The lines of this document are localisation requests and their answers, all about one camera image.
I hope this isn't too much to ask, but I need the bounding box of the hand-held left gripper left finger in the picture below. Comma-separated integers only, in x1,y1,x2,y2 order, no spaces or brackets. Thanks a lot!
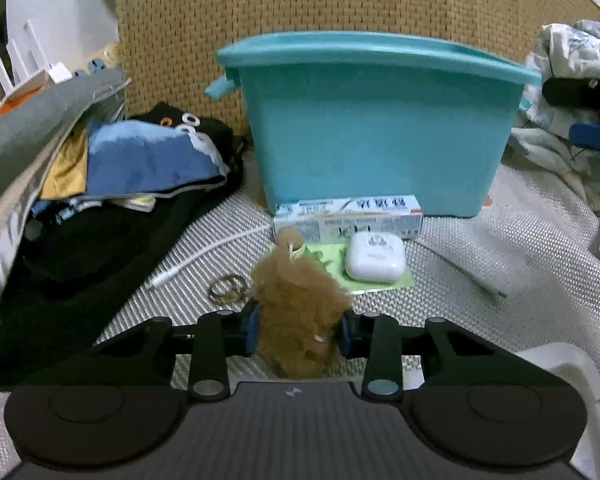
95,305,261,401

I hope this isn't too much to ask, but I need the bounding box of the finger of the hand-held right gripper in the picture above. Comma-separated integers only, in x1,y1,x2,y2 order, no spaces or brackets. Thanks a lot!
569,121,600,156
542,50,600,116

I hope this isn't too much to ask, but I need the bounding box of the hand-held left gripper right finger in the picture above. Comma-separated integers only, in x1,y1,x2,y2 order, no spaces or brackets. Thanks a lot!
337,309,521,402

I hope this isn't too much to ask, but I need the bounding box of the brown plush keychain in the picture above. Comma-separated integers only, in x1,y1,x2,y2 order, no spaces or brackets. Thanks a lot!
250,227,353,378

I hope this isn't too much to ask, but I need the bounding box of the green tissue packet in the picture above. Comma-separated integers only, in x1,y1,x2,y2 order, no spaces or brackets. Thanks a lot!
267,240,415,295

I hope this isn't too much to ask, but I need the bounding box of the toothpaste box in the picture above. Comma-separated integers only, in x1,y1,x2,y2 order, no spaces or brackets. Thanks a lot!
272,194,425,243

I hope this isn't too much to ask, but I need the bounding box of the teal plastic storage bin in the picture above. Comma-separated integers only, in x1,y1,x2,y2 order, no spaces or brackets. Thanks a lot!
205,30,543,218

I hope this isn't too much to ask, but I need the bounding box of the floral white quilt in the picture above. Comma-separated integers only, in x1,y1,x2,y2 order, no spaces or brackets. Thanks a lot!
510,20,600,276

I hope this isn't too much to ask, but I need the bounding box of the white earbuds case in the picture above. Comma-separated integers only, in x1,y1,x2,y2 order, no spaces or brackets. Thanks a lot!
344,231,406,282

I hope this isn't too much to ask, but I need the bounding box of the pen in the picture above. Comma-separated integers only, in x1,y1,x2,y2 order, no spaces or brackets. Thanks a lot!
415,240,508,301

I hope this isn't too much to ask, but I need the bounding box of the grey woven bed mat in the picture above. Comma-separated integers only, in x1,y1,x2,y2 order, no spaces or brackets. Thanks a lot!
0,160,600,480

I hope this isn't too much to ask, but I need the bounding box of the black clothing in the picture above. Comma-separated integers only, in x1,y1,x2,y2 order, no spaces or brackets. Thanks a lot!
0,102,253,386

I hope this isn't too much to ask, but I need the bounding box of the blue printed cloth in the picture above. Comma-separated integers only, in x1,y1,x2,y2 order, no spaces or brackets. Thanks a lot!
85,112,231,198

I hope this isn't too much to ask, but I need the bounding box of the blue white patterned cloth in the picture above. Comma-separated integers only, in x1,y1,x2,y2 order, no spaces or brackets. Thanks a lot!
30,197,103,226

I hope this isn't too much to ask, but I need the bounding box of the golden yellow cloth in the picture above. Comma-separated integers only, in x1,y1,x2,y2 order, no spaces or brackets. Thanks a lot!
39,122,90,201

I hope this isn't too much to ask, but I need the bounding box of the beige bag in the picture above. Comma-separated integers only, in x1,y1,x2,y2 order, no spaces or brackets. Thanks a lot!
0,105,96,341

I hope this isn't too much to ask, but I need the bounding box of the yellow and white power strip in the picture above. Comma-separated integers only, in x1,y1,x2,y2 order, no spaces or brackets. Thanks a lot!
72,42,121,78

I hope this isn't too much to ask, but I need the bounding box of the woven rattan headboard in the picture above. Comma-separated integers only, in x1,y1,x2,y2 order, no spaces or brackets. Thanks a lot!
114,0,600,136

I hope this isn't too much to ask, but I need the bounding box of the orange box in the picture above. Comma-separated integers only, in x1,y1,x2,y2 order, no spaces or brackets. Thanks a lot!
0,67,51,121

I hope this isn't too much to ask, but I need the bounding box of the white router with antennas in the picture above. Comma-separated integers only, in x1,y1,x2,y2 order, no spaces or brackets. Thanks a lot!
0,19,51,111

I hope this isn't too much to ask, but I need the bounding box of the metal key ring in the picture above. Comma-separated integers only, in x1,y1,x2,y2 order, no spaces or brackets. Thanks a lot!
207,274,248,306

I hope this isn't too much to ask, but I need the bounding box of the white cable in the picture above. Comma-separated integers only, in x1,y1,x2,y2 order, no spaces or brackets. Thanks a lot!
147,225,276,291

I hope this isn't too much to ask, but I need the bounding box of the white lid with blue handle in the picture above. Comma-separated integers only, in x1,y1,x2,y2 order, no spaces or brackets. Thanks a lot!
517,342,600,480

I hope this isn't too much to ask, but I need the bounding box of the grey padded side rail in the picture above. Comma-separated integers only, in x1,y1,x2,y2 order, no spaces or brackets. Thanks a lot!
0,67,131,201

